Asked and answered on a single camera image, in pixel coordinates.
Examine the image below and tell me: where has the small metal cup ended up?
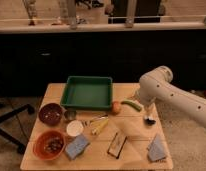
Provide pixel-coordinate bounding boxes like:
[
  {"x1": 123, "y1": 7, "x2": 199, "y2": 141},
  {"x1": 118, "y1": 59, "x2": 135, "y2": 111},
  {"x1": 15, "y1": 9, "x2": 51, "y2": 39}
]
[{"x1": 64, "y1": 109, "x2": 77, "y2": 121}]

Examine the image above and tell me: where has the blue sponge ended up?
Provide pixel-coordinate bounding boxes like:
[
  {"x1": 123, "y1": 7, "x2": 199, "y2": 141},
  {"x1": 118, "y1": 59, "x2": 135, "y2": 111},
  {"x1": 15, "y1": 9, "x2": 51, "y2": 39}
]
[{"x1": 65, "y1": 134, "x2": 90, "y2": 160}]

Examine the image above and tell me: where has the green plastic tray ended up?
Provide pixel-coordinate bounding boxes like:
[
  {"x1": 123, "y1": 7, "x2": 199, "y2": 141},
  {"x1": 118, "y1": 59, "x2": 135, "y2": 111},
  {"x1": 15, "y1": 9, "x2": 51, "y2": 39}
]
[{"x1": 60, "y1": 76, "x2": 113, "y2": 111}]

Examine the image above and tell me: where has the white cup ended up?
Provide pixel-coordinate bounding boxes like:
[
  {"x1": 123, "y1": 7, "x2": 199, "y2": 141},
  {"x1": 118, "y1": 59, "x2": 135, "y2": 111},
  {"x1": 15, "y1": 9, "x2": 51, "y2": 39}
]
[{"x1": 66, "y1": 120, "x2": 84, "y2": 137}]

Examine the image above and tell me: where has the purple bowl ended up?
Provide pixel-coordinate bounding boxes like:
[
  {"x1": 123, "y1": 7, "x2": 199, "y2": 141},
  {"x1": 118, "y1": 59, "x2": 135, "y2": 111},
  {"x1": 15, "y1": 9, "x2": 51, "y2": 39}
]
[{"x1": 38, "y1": 103, "x2": 63, "y2": 126}]

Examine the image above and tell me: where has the orange fruit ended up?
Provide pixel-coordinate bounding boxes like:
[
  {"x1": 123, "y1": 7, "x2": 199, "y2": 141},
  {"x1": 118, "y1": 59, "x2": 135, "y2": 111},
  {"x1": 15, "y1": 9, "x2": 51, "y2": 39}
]
[{"x1": 112, "y1": 101, "x2": 121, "y2": 114}]

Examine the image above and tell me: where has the wooden table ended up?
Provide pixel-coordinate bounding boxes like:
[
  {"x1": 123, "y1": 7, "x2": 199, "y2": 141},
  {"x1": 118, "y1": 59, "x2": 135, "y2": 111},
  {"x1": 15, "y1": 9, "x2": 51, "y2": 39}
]
[{"x1": 20, "y1": 82, "x2": 174, "y2": 171}]

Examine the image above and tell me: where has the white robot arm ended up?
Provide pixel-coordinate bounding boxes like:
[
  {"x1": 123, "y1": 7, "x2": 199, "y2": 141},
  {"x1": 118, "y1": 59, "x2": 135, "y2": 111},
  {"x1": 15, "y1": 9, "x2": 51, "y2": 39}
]
[{"x1": 135, "y1": 66, "x2": 206, "y2": 128}]

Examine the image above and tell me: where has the black framed brush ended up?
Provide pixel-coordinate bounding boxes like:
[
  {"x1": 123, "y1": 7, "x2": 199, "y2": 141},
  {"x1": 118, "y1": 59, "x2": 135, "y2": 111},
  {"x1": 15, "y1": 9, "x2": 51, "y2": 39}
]
[{"x1": 107, "y1": 131, "x2": 127, "y2": 159}]

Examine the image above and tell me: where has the light blue folded cloth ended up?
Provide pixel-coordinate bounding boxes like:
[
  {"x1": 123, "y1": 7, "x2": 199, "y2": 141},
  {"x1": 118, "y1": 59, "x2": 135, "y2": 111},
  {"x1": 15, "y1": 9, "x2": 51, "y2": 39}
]
[{"x1": 147, "y1": 134, "x2": 167, "y2": 162}]

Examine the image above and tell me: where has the orange bowl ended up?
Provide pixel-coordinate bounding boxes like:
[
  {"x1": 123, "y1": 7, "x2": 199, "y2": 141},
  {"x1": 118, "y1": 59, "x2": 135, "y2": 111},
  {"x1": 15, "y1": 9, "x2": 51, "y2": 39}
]
[{"x1": 33, "y1": 130, "x2": 66, "y2": 161}]

